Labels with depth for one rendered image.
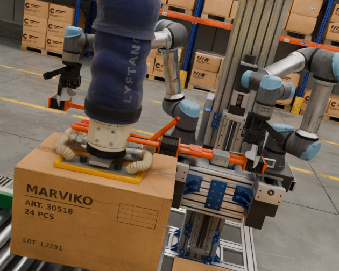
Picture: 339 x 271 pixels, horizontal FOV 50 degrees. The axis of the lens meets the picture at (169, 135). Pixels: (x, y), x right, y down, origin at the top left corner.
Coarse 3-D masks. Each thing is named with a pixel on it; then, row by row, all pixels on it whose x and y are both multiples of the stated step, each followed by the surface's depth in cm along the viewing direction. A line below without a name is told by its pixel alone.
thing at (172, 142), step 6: (162, 138) 150; (168, 138) 151; (174, 138) 151; (180, 138) 150; (162, 144) 143; (168, 144) 143; (174, 144) 146; (162, 150) 144; (168, 150) 144; (174, 150) 144; (174, 156) 144
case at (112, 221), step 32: (32, 160) 140; (160, 160) 164; (32, 192) 137; (64, 192) 136; (96, 192) 135; (128, 192) 134; (160, 192) 136; (32, 224) 142; (64, 224) 141; (96, 224) 140; (128, 224) 139; (160, 224) 138; (32, 256) 147; (64, 256) 146; (96, 256) 145; (128, 256) 144
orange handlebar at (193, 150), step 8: (72, 104) 171; (80, 104) 172; (72, 128) 146; (80, 128) 145; (88, 128) 146; (136, 136) 149; (144, 136) 149; (144, 144) 146; (152, 144) 145; (184, 144) 150; (192, 144) 150; (184, 152) 145; (192, 152) 145; (200, 152) 145; (208, 152) 149; (232, 160) 145; (240, 160) 145
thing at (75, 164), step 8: (56, 160) 140; (64, 160) 140; (72, 160) 142; (80, 160) 141; (88, 160) 145; (64, 168) 139; (72, 168) 138; (80, 168) 138; (88, 168) 139; (96, 168) 139; (104, 168) 141; (112, 168) 142; (120, 168) 142; (104, 176) 139; (112, 176) 138; (120, 176) 138; (128, 176) 139; (136, 176) 141
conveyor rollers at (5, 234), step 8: (0, 216) 187; (8, 216) 191; (0, 224) 184; (8, 232) 177; (0, 240) 171; (8, 248) 167; (8, 256) 162; (24, 256) 164; (0, 264) 157; (8, 264) 161; (24, 264) 159; (40, 264) 162; (48, 264) 163
